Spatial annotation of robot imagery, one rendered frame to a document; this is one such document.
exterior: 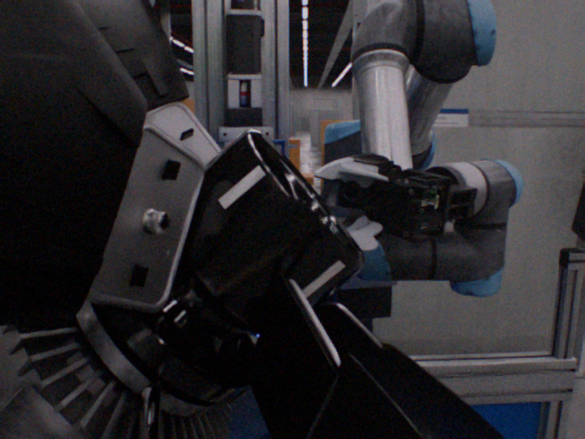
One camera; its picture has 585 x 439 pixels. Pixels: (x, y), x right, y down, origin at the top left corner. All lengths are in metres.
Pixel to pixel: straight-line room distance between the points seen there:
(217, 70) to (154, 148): 1.07
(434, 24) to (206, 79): 0.68
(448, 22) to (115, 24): 0.57
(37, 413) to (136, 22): 0.30
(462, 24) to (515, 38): 1.60
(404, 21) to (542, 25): 1.72
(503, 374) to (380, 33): 0.62
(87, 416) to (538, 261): 2.45
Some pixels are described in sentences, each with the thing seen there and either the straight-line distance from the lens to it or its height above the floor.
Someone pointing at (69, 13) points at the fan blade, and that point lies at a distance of 0.22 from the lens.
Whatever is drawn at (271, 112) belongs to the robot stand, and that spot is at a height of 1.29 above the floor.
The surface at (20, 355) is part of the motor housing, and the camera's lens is 0.31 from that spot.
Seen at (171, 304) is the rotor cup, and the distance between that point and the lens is 0.30.
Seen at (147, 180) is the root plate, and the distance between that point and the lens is 0.25.
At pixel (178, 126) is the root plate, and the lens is 0.38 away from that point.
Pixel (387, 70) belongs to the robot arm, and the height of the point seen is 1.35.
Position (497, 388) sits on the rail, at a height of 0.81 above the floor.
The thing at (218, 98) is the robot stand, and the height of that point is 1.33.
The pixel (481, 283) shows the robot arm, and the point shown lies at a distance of 0.74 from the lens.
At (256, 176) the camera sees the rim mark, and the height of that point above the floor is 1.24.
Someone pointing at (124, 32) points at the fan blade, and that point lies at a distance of 0.43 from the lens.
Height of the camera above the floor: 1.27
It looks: 11 degrees down
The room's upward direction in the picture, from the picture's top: straight up
